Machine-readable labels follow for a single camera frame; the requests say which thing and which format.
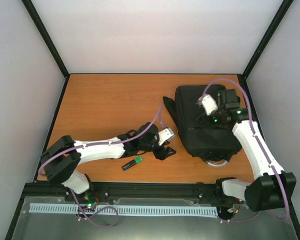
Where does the black student backpack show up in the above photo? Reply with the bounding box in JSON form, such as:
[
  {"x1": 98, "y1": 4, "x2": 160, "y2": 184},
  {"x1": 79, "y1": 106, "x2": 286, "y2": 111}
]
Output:
[{"x1": 163, "y1": 85, "x2": 242, "y2": 167}]

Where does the green black highlighter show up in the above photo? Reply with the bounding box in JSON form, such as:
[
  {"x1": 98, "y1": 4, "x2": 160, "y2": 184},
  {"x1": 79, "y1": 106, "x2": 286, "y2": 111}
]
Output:
[{"x1": 121, "y1": 157, "x2": 143, "y2": 171}]

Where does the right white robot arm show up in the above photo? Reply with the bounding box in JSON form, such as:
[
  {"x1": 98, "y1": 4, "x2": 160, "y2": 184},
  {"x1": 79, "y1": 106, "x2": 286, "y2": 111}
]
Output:
[{"x1": 197, "y1": 89, "x2": 297, "y2": 212}]

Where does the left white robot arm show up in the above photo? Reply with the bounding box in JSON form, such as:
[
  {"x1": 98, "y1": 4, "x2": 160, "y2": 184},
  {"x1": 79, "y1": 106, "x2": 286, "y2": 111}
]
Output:
[{"x1": 39, "y1": 122, "x2": 176, "y2": 202}]

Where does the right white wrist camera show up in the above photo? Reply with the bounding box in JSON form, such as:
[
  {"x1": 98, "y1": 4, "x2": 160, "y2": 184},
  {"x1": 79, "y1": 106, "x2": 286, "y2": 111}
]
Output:
[{"x1": 197, "y1": 94, "x2": 219, "y2": 116}]

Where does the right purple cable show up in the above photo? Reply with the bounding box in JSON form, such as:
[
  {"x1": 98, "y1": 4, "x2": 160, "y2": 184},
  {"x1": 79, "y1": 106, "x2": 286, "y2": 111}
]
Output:
[{"x1": 199, "y1": 78, "x2": 291, "y2": 225}]

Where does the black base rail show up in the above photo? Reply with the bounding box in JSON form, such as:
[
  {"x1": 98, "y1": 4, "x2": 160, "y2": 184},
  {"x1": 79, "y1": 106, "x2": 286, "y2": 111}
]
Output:
[{"x1": 21, "y1": 181, "x2": 236, "y2": 206}]

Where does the light blue cable duct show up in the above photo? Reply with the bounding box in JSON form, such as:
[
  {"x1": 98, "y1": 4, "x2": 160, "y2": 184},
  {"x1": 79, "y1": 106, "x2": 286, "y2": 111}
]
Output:
[{"x1": 28, "y1": 203, "x2": 218, "y2": 218}]

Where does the right black frame post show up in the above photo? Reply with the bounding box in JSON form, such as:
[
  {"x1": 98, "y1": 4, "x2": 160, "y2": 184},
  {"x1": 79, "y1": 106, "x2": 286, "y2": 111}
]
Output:
[{"x1": 241, "y1": 0, "x2": 295, "y2": 78}]

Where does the black frame post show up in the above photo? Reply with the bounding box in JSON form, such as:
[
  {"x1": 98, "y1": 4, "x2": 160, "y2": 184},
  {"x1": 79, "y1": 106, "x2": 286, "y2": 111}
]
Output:
[
  {"x1": 241, "y1": 0, "x2": 295, "y2": 78},
  {"x1": 21, "y1": 0, "x2": 71, "y2": 79}
]

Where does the left black frame post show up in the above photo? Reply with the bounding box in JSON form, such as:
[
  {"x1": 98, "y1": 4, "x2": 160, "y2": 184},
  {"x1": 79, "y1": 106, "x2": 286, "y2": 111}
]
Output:
[{"x1": 21, "y1": 0, "x2": 71, "y2": 79}]

